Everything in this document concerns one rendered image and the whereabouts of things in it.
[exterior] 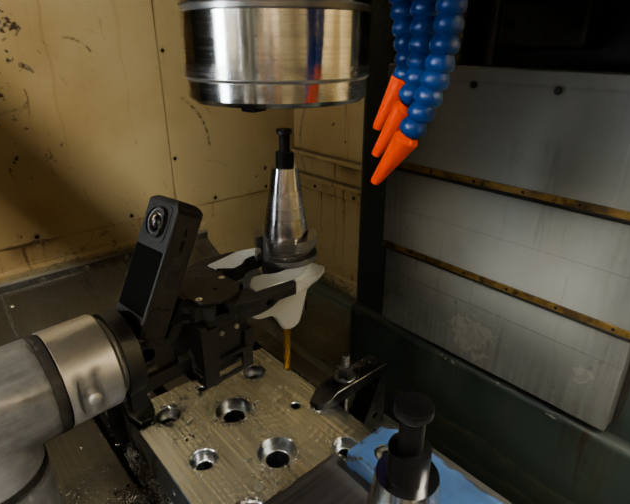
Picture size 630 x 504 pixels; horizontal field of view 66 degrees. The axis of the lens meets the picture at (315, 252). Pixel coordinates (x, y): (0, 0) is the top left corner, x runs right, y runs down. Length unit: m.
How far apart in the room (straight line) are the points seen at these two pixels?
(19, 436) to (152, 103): 1.21
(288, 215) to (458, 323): 0.56
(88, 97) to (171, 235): 1.07
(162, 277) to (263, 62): 0.18
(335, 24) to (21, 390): 0.33
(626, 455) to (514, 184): 0.45
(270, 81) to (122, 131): 1.12
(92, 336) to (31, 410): 0.06
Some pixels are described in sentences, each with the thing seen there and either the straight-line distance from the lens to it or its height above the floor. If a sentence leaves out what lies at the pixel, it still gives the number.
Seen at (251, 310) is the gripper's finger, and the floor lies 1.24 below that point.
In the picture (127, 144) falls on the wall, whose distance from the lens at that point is 1.48.
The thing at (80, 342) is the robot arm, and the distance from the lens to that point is 0.39.
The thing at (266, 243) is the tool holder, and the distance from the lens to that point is 0.46.
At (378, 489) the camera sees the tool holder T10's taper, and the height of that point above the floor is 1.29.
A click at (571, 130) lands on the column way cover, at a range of 0.76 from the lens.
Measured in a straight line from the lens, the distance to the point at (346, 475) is 0.32.
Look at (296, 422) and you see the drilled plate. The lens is 0.68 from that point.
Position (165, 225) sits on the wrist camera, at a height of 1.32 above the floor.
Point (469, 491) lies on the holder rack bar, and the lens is 0.31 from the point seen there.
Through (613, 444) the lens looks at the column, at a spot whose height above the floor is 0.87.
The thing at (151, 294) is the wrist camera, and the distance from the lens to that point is 0.40.
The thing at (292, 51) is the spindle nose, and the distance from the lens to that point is 0.38.
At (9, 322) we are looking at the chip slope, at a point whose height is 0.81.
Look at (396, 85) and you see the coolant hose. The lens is 0.34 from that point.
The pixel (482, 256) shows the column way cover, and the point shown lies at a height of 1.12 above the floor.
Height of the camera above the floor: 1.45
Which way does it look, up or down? 24 degrees down
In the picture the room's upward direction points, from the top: straight up
